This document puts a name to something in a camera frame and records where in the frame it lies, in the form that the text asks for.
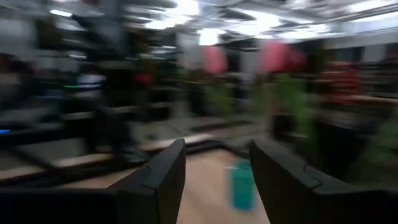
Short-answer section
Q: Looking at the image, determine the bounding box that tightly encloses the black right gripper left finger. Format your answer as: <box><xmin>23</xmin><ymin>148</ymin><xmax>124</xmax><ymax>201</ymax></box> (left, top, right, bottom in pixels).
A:
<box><xmin>0</xmin><ymin>139</ymin><xmax>187</xmax><ymax>224</ymax></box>

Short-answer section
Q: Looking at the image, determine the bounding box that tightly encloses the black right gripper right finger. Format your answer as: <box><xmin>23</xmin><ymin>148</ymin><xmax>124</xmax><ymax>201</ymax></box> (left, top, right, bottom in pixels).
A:
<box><xmin>248</xmin><ymin>140</ymin><xmax>398</xmax><ymax>224</ymax></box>

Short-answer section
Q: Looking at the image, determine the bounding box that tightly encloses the blue glass vase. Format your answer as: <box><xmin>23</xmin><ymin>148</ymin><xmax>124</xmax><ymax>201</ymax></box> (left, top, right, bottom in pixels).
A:
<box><xmin>228</xmin><ymin>158</ymin><xmax>259</xmax><ymax>211</ymax></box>

